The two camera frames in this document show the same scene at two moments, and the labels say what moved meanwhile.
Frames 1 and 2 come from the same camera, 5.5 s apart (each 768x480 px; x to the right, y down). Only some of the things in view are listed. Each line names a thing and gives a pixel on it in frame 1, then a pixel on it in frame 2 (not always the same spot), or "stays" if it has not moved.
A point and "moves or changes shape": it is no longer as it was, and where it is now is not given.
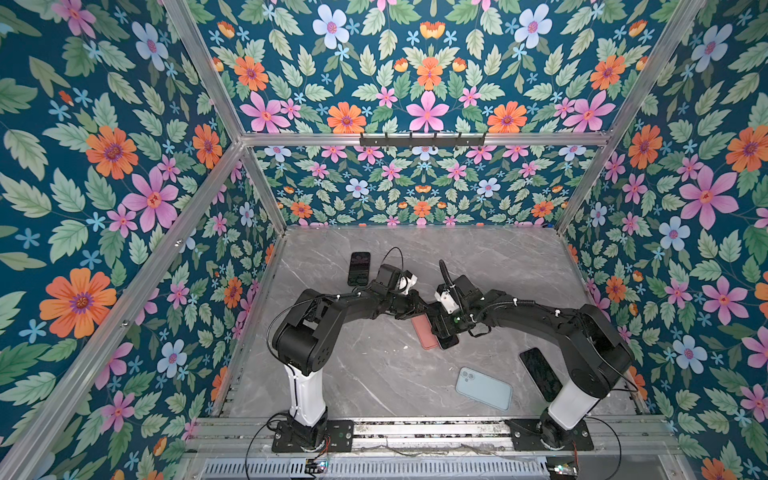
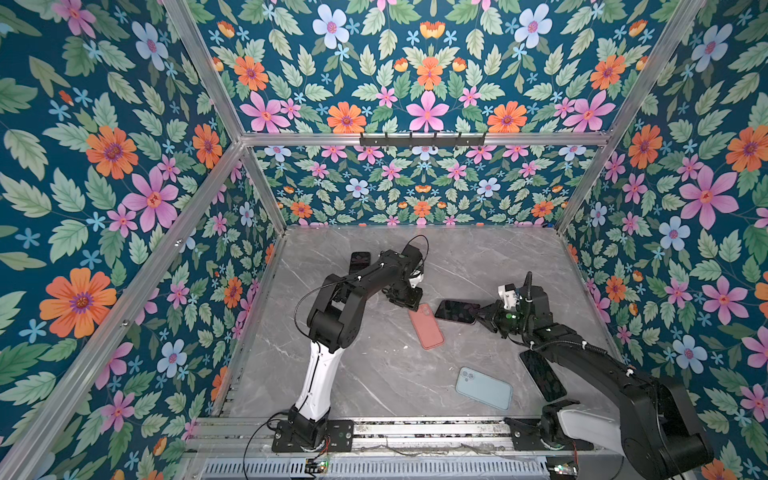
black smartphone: x=541 y=373 stays
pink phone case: x=424 y=332 stays
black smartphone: x=447 y=342 moves or changes shape
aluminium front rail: x=643 y=437 stays
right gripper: x=442 y=325 -> x=493 y=311
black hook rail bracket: x=422 y=142 stays
